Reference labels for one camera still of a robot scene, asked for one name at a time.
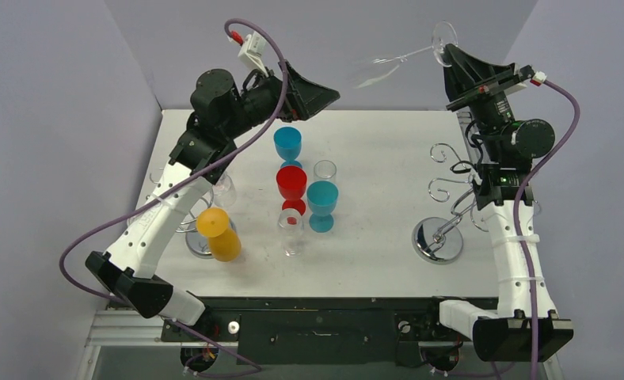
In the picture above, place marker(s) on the clear glass tumbler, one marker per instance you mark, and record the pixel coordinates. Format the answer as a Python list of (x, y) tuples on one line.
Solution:
[(325, 170)]

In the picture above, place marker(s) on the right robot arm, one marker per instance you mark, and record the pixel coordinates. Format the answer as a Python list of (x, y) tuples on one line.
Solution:
[(505, 153)]

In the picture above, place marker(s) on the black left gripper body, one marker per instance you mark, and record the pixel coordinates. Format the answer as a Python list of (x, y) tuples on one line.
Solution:
[(294, 108)]

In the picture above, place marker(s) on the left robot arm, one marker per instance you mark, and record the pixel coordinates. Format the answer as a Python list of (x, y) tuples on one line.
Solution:
[(221, 112)]

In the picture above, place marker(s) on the orange plastic wine glass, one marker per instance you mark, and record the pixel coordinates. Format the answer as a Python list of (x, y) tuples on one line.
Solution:
[(222, 240)]

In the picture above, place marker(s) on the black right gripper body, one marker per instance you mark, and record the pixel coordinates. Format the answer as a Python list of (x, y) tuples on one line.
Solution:
[(487, 89)]

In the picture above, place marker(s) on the blue plastic wine glass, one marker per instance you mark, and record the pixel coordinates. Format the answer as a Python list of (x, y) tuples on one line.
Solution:
[(288, 144)]

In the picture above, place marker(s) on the clear patterned wine glass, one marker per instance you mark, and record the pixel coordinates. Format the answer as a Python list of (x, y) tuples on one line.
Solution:
[(291, 228)]

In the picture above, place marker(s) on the chrome right wine glass rack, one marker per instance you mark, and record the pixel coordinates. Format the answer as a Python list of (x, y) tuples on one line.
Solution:
[(439, 240)]

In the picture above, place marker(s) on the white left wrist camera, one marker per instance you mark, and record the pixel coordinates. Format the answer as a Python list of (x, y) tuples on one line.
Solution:
[(251, 52)]

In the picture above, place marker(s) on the teal wine glass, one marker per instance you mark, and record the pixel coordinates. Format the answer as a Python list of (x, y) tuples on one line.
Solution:
[(322, 199)]

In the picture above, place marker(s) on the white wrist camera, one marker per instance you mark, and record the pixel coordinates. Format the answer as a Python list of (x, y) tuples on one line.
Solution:
[(538, 78), (251, 52)]

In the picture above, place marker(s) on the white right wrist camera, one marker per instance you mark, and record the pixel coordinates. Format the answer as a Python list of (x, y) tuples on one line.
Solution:
[(538, 78)]

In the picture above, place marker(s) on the clear glass on left rack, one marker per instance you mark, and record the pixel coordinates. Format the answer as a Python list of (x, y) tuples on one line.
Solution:
[(224, 192)]

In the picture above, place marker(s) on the red plastic wine glass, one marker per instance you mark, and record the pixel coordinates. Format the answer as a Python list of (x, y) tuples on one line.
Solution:
[(291, 182)]

